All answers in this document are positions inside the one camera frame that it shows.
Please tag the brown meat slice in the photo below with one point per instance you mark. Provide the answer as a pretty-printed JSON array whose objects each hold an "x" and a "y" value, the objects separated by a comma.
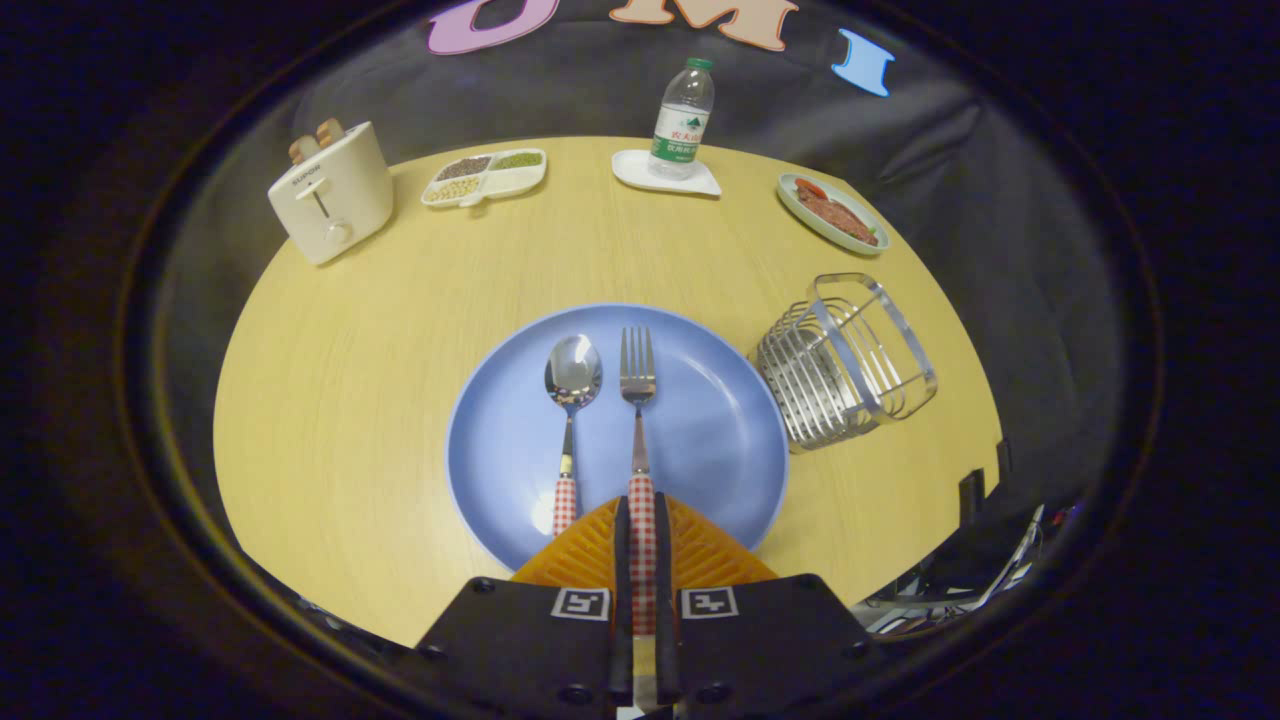
[{"x": 835, "y": 215}]

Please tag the toast slice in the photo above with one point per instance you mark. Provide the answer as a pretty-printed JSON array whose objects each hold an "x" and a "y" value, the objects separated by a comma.
[
  {"x": 330, "y": 132},
  {"x": 303, "y": 150}
]

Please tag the blue round plate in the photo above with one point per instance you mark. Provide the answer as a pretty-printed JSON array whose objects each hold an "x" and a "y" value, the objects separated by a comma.
[{"x": 705, "y": 440}]

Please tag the white square saucer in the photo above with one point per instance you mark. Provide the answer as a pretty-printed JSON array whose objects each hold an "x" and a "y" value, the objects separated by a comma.
[{"x": 630, "y": 170}]

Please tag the white divided dish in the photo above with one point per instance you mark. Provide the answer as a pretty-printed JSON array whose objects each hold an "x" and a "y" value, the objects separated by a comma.
[{"x": 515, "y": 180}]

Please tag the pale green oval plate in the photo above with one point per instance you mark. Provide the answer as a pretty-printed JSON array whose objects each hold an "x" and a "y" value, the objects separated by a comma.
[{"x": 800, "y": 212}]

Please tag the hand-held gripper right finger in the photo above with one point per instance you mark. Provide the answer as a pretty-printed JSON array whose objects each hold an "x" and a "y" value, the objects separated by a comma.
[{"x": 663, "y": 560}]

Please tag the pile of dark beans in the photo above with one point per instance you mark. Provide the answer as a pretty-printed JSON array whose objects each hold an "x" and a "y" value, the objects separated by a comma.
[{"x": 464, "y": 167}]

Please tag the black and silver equipment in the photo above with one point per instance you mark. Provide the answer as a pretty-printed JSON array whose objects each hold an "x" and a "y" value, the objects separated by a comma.
[{"x": 985, "y": 570}]

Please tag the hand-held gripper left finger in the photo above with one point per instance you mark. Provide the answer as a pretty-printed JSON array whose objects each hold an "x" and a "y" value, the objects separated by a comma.
[{"x": 622, "y": 560}]

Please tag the pile of pale beans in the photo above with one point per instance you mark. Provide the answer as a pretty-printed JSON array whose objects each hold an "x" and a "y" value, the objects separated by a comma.
[{"x": 452, "y": 190}]

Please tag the cream toaster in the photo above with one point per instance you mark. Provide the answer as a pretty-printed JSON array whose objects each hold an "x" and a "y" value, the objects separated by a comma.
[{"x": 345, "y": 205}]

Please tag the clear water bottle green label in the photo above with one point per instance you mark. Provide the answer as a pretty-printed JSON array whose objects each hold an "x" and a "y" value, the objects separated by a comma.
[{"x": 682, "y": 125}]

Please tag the pile of green beans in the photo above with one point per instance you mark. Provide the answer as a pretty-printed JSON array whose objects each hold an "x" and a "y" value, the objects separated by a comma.
[{"x": 518, "y": 160}]

